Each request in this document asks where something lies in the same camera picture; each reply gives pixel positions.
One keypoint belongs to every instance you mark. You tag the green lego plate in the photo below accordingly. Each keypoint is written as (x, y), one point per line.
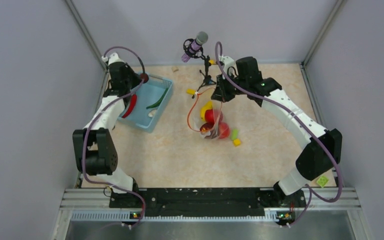
(322, 181)

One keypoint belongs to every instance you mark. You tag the purple microphone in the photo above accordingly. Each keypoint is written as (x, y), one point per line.
(193, 47)

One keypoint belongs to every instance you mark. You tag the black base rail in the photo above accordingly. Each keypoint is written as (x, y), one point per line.
(207, 202)

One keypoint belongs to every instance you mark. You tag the white toy garlic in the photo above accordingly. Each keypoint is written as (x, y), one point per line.
(152, 113)

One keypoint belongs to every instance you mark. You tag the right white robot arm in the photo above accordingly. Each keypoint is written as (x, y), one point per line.
(321, 148)

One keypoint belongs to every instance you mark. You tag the clear zip top bag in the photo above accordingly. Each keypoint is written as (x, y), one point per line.
(194, 121)

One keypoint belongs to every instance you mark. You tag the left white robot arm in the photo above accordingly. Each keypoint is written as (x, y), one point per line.
(94, 149)

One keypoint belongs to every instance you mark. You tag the yellow toy squash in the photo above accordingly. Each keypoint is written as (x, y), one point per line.
(206, 107)

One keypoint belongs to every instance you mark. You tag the red toy apple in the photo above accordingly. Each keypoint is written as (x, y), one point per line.
(223, 130)

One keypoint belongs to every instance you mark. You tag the green toy block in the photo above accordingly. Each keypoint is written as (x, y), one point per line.
(234, 134)

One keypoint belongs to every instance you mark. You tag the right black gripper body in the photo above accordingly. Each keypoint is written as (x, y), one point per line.
(228, 89)

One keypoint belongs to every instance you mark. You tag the red toy tomato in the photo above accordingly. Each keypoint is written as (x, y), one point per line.
(213, 116)

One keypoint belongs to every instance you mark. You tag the green toy pepper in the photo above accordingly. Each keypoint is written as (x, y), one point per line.
(159, 101)

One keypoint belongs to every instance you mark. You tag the red toy chili pepper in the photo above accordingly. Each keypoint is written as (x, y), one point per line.
(131, 106)

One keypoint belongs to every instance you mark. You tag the yellow rectangular block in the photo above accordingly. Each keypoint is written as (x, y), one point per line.
(190, 91)

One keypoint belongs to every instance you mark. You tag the wooden block near wall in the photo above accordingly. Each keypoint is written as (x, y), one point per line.
(174, 69)

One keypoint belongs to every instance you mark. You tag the small yellow toy cube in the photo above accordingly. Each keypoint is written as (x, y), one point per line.
(237, 142)

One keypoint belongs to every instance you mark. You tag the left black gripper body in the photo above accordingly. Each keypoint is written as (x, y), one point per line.
(133, 78)

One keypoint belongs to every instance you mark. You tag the black tripod mic stand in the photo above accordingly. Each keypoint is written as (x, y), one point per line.
(207, 78)

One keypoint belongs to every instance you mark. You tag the light blue plastic basket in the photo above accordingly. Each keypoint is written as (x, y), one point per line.
(148, 94)

